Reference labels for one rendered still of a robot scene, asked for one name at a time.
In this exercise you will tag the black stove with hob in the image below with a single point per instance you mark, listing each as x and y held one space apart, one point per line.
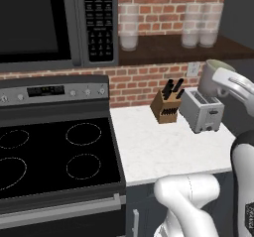
56 155

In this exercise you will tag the white wall outlet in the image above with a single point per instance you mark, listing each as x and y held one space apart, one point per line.
193 69

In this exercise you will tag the wooden knife block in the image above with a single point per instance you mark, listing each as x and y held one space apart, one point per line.
165 110

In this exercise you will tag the clear drinking glass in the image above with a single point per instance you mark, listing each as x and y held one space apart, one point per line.
190 27
128 29
209 27

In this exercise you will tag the dark grey tall cabinet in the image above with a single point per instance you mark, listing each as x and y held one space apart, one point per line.
238 19

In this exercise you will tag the black and grey microwave oven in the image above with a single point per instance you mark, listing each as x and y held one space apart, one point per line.
39 19

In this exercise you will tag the grey mug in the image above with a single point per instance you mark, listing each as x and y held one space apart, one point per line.
207 79

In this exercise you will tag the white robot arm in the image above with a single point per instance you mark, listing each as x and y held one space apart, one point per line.
188 201

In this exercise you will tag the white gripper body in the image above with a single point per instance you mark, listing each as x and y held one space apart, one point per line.
236 87

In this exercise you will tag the silver toaster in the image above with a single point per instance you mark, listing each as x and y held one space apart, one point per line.
201 113

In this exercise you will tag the silver stove knob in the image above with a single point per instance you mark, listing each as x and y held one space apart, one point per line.
3 98
72 93
102 90
87 91
20 97

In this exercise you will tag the dark grey cupboard door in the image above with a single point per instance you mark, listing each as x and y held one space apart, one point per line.
145 211

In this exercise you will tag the dark wooden shelf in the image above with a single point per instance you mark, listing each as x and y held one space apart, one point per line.
165 51

